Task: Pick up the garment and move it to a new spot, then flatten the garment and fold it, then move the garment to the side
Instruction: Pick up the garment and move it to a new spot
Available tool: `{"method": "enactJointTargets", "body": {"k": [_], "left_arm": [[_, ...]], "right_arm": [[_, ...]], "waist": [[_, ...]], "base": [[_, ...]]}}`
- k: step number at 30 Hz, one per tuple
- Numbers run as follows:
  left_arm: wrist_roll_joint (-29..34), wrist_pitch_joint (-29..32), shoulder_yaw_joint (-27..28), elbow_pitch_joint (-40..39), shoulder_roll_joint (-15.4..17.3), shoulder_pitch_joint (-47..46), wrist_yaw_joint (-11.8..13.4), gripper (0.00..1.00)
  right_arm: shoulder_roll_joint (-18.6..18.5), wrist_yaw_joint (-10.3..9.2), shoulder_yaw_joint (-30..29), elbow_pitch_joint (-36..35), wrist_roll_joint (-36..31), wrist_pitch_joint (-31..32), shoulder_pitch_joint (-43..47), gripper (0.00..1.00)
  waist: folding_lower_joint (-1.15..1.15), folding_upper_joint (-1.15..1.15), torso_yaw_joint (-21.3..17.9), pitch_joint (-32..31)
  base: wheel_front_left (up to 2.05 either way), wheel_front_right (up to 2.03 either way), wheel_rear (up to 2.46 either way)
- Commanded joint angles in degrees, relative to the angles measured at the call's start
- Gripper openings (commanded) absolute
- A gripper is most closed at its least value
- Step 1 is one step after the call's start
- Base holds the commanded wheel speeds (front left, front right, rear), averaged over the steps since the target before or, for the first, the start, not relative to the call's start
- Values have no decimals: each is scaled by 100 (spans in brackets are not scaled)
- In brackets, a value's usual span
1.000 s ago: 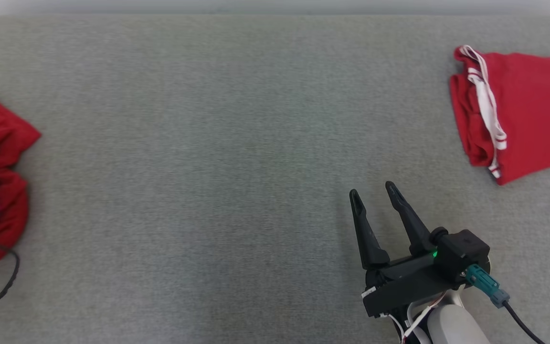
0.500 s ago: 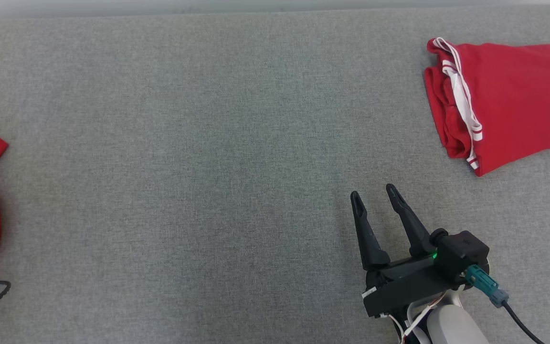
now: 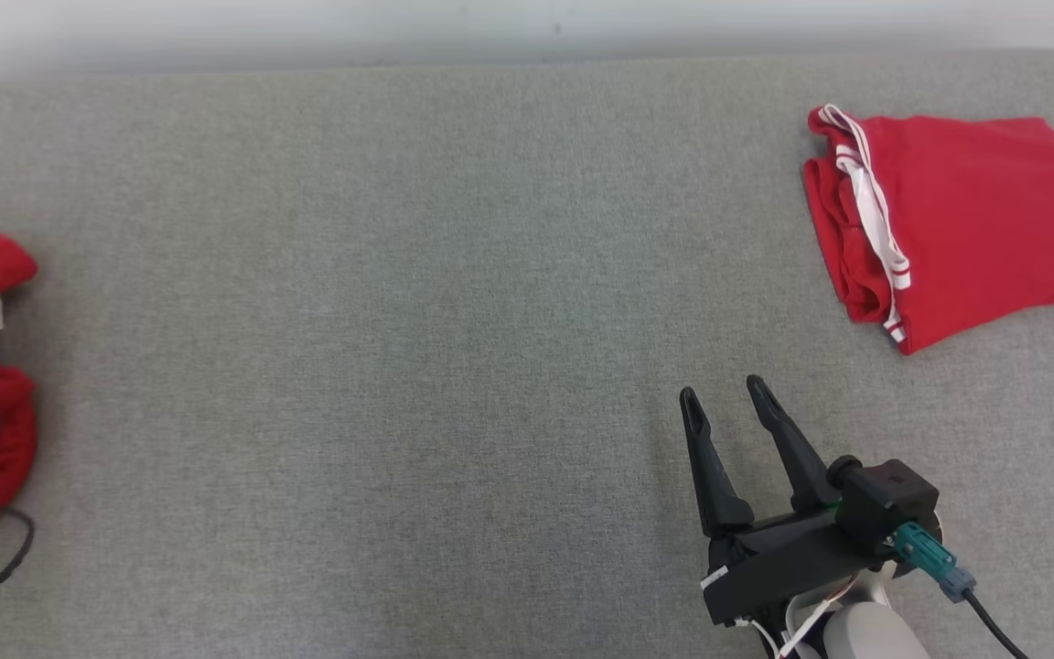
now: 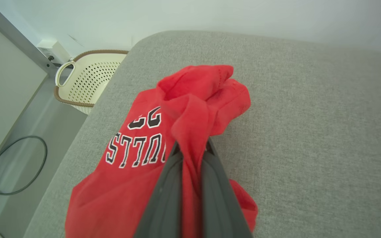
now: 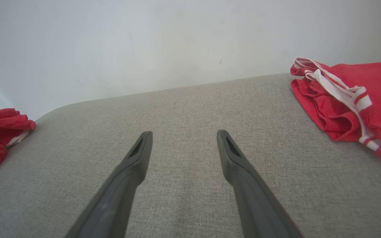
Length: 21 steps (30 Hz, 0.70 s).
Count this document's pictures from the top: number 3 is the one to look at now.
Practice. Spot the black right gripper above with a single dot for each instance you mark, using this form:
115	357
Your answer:
783	567

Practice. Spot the red basketball jersey white sleeves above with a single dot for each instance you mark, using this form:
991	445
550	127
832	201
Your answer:
984	210

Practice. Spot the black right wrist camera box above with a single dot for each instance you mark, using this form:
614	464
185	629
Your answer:
893	499

